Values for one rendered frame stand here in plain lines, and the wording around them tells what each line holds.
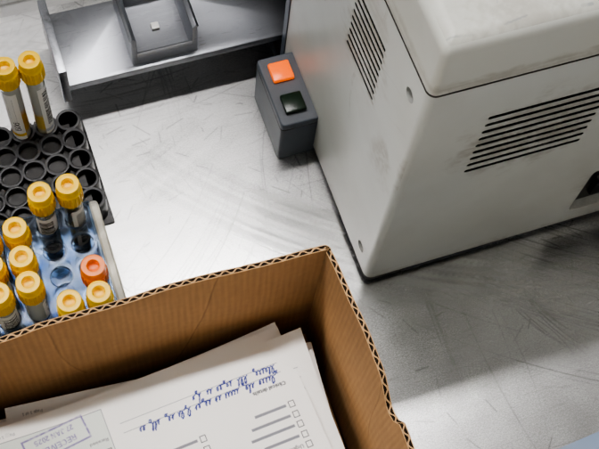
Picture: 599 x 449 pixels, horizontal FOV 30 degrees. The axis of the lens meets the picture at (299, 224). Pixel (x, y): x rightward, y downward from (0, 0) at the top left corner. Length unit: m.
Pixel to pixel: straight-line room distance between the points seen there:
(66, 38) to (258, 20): 0.15
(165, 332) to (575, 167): 0.29
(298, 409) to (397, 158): 0.17
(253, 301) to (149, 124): 0.22
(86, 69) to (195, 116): 0.09
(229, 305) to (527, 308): 0.25
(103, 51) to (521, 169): 0.32
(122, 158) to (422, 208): 0.25
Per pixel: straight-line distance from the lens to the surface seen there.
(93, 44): 0.86
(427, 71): 0.59
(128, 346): 0.71
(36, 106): 0.81
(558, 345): 0.83
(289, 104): 0.82
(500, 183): 0.74
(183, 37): 0.86
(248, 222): 0.83
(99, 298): 0.68
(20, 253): 0.70
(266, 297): 0.70
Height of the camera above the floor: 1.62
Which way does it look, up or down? 64 degrees down
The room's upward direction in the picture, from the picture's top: 11 degrees clockwise
